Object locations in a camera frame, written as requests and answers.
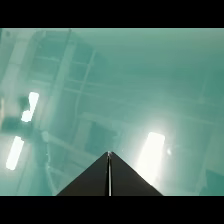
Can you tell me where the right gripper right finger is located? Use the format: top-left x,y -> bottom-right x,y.
109,151 -> 164,197

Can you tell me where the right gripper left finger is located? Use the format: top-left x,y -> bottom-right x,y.
56,151 -> 110,197

